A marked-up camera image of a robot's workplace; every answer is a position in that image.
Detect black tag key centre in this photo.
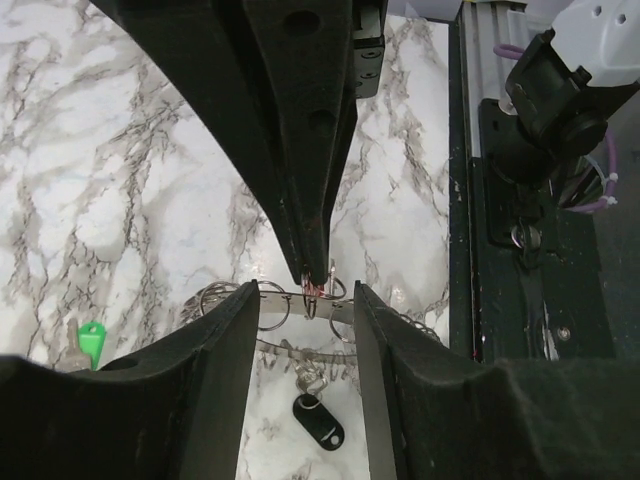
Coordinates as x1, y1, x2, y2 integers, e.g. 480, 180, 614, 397
290, 359, 346, 454

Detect black front mounting rail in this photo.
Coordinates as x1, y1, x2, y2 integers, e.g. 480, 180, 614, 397
449, 3, 616, 363

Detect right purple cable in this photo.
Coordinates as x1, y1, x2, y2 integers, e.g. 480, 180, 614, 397
492, 43, 621, 216

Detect green tag key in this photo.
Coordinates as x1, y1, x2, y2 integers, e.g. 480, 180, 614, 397
59, 318, 107, 372

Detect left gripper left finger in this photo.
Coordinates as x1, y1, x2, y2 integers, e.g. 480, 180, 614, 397
1, 282, 260, 479

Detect red tag key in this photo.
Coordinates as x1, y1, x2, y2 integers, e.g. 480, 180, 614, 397
301, 272, 325, 301

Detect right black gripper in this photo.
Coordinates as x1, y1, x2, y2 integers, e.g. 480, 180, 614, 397
95, 0, 388, 286

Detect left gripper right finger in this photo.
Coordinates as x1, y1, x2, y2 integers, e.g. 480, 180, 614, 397
354, 284, 639, 479

